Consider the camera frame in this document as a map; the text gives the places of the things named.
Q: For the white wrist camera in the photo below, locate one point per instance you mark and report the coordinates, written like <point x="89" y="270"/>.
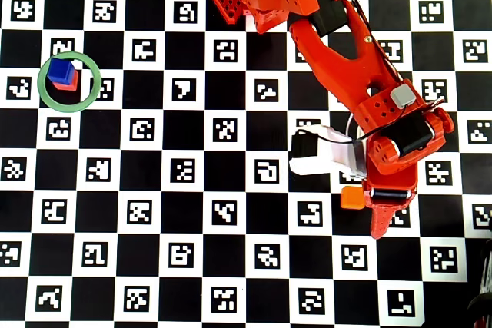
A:
<point x="319" y="155"/>

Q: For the orange cube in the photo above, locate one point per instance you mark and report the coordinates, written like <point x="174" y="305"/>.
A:
<point x="351" y="197"/>

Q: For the black white marker mat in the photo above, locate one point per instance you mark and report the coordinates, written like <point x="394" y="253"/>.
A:
<point x="192" y="189"/>

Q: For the blue cube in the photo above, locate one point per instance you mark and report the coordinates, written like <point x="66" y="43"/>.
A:
<point x="60" y="70"/>

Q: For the black ribbed holder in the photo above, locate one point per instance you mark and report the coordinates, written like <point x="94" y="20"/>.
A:
<point x="485" y="305"/>

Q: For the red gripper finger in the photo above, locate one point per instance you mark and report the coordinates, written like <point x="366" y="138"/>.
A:
<point x="380" y="220"/>

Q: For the red cube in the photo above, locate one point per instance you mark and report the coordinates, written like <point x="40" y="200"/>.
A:
<point x="71" y="84"/>

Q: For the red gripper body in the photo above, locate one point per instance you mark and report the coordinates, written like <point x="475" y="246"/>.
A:
<point x="389" y="194"/>

